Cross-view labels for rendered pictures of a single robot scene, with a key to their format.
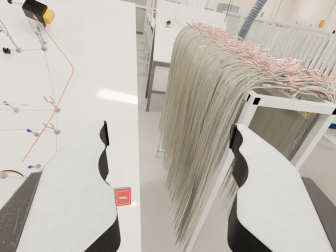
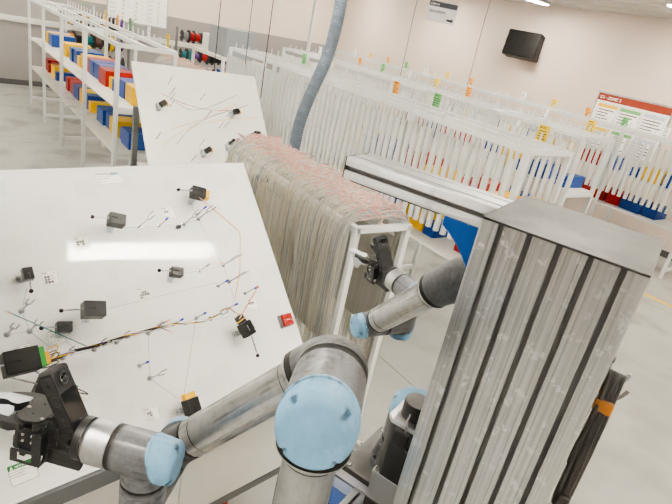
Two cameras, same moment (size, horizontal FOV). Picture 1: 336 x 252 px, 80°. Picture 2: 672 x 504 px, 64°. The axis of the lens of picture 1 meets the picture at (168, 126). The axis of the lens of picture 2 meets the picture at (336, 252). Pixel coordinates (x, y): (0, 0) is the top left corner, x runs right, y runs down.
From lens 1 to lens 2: 177 cm
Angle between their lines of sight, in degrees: 25
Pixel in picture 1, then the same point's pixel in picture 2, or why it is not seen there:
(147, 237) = not seen: hidden behind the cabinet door
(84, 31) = (218, 197)
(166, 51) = (170, 155)
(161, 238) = not seen: hidden behind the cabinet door
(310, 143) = (400, 254)
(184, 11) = (183, 79)
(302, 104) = (387, 227)
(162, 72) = not seen: hidden behind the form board
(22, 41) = (183, 216)
